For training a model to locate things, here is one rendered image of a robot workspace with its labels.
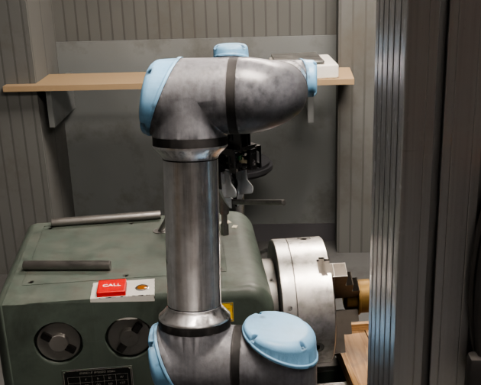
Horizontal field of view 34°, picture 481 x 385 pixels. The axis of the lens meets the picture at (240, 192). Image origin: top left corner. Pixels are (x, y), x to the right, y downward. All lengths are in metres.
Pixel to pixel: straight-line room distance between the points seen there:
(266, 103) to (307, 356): 0.39
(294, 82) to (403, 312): 0.49
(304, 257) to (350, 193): 2.90
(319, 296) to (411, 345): 1.02
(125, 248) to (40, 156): 2.74
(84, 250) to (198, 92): 0.85
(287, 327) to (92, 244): 0.81
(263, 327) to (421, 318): 0.46
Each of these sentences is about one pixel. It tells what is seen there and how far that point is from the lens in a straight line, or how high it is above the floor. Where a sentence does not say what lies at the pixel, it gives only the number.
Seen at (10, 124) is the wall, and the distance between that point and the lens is 4.61.
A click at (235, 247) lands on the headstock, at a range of 1.88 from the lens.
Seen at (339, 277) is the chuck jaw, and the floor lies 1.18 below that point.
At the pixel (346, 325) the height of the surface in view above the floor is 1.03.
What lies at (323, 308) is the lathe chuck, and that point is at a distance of 1.86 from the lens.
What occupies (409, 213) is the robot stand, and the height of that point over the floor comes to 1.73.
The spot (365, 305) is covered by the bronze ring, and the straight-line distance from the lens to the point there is 2.00.
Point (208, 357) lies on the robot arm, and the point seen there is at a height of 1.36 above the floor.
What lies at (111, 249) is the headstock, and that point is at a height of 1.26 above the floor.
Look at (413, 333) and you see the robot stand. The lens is 0.84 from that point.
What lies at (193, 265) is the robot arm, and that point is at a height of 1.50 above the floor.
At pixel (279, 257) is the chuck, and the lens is 1.89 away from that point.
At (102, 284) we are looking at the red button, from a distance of 1.72.
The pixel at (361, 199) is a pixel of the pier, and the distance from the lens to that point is 4.79.
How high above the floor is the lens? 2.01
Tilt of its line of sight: 20 degrees down
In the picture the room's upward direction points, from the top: 2 degrees counter-clockwise
